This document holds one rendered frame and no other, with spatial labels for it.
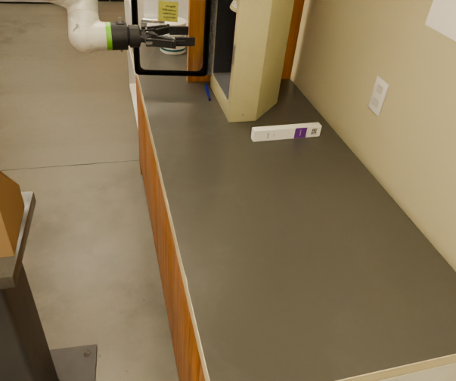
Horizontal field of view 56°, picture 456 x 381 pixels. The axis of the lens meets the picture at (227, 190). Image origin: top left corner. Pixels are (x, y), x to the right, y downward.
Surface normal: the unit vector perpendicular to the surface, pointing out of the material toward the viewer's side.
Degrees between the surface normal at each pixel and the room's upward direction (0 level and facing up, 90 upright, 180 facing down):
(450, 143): 90
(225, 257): 0
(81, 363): 0
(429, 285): 0
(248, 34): 90
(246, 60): 90
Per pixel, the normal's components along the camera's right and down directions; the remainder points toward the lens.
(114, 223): 0.08, -0.78
